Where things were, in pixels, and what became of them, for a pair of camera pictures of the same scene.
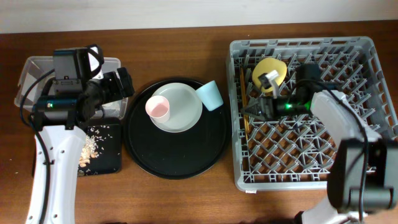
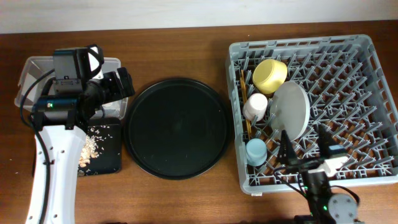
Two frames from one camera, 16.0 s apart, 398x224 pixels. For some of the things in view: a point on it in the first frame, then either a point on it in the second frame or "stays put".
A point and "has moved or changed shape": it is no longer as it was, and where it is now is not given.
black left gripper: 113,79 stays put
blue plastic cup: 210,96 to 256,152
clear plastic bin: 39,71 stays put
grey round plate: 185,107 to 290,109
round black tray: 176,155 stays put
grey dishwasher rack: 291,152 stays put
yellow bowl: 267,66 stays put
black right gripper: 265,107 to 310,165
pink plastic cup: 158,109 has moved or changed shape
